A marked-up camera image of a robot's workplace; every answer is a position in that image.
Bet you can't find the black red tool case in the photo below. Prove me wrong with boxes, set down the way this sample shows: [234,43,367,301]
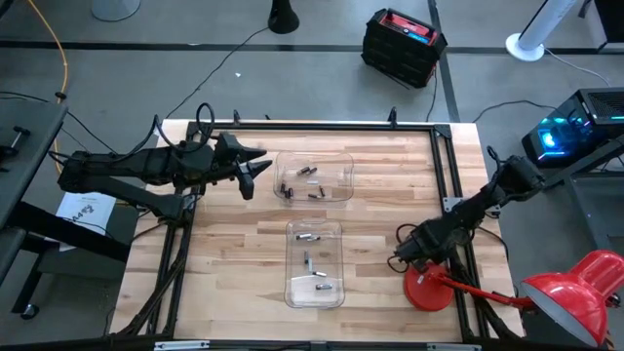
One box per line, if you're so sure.
[361,7,449,90]

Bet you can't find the red desk lamp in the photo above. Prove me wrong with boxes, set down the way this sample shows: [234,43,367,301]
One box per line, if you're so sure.
[403,250,624,348]

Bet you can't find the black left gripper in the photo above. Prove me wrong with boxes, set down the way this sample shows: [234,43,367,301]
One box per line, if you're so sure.
[184,138,274,201]

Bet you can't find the yellow cable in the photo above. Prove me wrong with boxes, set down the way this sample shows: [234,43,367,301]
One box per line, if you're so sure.
[26,0,70,173]

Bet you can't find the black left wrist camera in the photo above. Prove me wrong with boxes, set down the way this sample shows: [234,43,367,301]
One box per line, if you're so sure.
[214,130,245,162]

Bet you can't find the dark grey table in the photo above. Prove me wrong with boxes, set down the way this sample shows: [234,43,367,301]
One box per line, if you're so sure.
[0,99,133,321]

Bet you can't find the grey round stand base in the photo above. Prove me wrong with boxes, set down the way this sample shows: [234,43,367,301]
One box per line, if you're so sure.
[91,0,141,22]

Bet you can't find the wide clear plastic bin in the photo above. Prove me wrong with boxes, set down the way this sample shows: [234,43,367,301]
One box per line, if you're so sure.
[272,150,355,204]

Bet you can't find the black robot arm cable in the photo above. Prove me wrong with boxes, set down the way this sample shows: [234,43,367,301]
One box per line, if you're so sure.
[153,101,216,153]
[387,222,423,275]

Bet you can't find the narrow clear plastic bin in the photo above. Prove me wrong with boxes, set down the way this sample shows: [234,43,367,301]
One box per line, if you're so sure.
[284,217,345,310]

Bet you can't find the black power cable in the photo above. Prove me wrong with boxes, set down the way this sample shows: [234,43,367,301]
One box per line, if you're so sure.
[425,72,440,123]
[471,98,558,124]
[163,26,270,121]

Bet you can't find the white tower fan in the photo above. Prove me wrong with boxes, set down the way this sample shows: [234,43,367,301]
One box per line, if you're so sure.
[505,0,579,62]

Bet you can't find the silver metal plate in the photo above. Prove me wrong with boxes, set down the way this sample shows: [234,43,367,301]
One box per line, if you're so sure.
[426,342,482,351]
[153,339,211,351]

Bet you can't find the black RGB desktop computer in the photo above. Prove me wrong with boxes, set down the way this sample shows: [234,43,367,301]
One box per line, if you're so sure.
[521,87,624,170]

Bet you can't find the black cone stand base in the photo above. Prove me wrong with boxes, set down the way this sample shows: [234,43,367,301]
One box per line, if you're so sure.
[267,0,301,35]

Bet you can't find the dark metal stand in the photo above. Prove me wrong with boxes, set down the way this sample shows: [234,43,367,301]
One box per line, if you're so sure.
[543,136,624,251]

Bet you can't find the black aluminium table frame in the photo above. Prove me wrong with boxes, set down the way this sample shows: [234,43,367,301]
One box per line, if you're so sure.
[109,107,526,351]

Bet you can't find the white printed paper sheet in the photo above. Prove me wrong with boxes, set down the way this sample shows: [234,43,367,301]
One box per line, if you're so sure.
[56,191,117,253]

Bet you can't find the white power cable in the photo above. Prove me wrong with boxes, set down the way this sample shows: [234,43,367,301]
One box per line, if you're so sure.
[543,46,611,88]

